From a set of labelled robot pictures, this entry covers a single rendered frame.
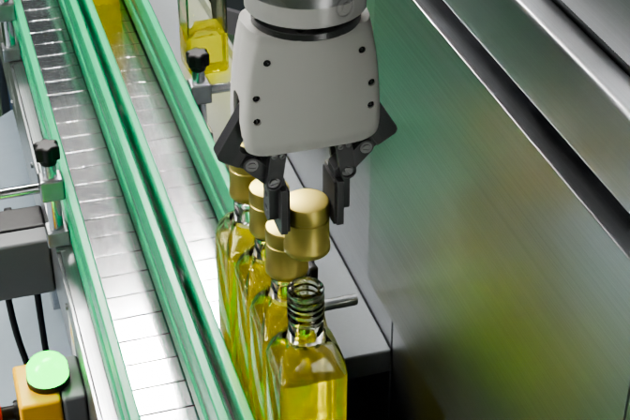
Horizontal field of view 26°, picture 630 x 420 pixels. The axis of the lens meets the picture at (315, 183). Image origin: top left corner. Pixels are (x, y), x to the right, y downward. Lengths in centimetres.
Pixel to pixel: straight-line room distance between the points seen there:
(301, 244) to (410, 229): 19
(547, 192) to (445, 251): 22
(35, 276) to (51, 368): 26
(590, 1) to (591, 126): 8
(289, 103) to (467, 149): 16
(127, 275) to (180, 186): 18
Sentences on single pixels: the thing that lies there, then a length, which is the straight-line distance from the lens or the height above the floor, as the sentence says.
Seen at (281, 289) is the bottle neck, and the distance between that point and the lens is 112.
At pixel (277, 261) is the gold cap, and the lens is 109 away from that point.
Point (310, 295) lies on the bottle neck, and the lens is 105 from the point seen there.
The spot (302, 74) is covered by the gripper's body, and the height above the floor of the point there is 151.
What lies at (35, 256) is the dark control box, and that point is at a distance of 168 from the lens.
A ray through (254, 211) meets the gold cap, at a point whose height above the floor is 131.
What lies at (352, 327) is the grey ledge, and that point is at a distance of 143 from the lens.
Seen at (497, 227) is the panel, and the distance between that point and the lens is 99.
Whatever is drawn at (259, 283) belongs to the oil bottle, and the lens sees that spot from 116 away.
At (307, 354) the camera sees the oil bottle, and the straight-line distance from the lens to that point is 108.
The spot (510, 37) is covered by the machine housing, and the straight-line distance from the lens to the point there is 94.
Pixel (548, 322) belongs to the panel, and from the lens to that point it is 94.
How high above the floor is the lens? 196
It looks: 33 degrees down
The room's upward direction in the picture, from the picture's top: straight up
